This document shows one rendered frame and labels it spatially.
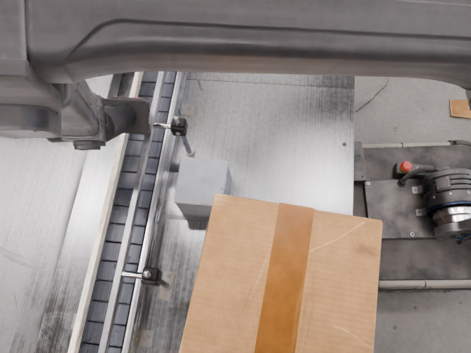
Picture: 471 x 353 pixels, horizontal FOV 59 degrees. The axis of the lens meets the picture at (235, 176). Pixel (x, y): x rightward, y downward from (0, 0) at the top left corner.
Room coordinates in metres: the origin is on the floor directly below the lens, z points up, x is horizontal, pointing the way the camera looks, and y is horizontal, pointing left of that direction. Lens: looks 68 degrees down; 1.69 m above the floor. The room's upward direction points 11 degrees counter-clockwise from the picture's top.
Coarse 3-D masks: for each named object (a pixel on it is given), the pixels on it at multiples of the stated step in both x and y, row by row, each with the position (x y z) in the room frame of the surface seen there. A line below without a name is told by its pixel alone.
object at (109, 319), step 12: (156, 84) 0.54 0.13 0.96; (156, 96) 0.51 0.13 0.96; (156, 108) 0.48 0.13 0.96; (144, 144) 0.40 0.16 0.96; (144, 156) 0.38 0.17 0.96; (144, 168) 0.35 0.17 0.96; (132, 192) 0.31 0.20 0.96; (132, 204) 0.28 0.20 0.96; (132, 216) 0.26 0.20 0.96; (132, 228) 0.24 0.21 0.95; (120, 252) 0.19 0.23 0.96; (120, 264) 0.17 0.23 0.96; (120, 276) 0.15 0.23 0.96; (120, 288) 0.13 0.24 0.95; (108, 312) 0.10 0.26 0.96; (108, 324) 0.08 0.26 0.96; (108, 336) 0.06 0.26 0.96; (108, 348) 0.04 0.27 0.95
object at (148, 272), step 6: (144, 270) 0.15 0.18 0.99; (150, 270) 0.15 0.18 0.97; (156, 270) 0.15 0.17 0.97; (126, 276) 0.15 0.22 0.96; (132, 276) 0.15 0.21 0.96; (138, 276) 0.15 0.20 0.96; (144, 276) 0.14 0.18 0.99; (150, 276) 0.14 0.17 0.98; (156, 276) 0.14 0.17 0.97; (144, 282) 0.13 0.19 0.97; (150, 282) 0.13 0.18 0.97; (156, 282) 0.13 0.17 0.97; (162, 282) 0.14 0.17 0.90
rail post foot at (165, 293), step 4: (164, 272) 0.17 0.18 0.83; (168, 272) 0.17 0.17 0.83; (172, 272) 0.17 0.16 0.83; (164, 276) 0.16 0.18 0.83; (168, 276) 0.16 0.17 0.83; (172, 276) 0.16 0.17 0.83; (164, 280) 0.15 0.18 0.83; (168, 280) 0.15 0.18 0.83; (172, 280) 0.15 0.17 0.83; (172, 284) 0.14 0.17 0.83; (164, 288) 0.14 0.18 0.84; (168, 288) 0.14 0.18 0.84; (172, 288) 0.14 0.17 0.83; (160, 292) 0.13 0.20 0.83; (164, 292) 0.13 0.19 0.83; (168, 292) 0.13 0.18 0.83; (160, 296) 0.12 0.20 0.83; (164, 296) 0.12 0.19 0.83; (168, 296) 0.12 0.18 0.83
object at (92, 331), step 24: (144, 72) 0.64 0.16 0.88; (168, 72) 0.62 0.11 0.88; (144, 96) 0.57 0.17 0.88; (168, 96) 0.56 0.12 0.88; (120, 192) 0.35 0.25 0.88; (144, 192) 0.33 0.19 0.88; (120, 216) 0.29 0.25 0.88; (144, 216) 0.28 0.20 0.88; (120, 240) 0.24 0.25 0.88; (96, 288) 0.16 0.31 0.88; (96, 312) 0.11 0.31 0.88; (120, 312) 0.10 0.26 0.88; (96, 336) 0.07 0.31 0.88; (120, 336) 0.06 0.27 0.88
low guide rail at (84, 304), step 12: (132, 84) 0.58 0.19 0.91; (132, 96) 0.55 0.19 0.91; (120, 144) 0.44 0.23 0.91; (120, 156) 0.41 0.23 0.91; (120, 168) 0.39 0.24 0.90; (108, 192) 0.34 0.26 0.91; (108, 204) 0.31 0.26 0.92; (108, 216) 0.29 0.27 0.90; (96, 240) 0.24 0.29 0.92; (96, 252) 0.22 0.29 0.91; (96, 264) 0.20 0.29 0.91; (84, 288) 0.15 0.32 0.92; (84, 300) 0.13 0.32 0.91; (84, 312) 0.11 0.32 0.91; (84, 324) 0.09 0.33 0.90; (72, 336) 0.07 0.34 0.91; (72, 348) 0.05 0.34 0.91
